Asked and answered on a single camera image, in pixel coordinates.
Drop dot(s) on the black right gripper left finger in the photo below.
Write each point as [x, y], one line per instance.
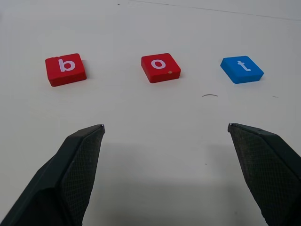
[58, 179]

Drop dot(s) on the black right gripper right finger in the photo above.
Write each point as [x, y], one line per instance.
[270, 169]

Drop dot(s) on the blue letter t tile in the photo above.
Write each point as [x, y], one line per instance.
[242, 69]

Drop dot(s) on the red letter b tile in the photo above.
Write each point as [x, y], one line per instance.
[65, 70]

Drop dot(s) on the red letter o tile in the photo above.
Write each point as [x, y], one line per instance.
[160, 68]

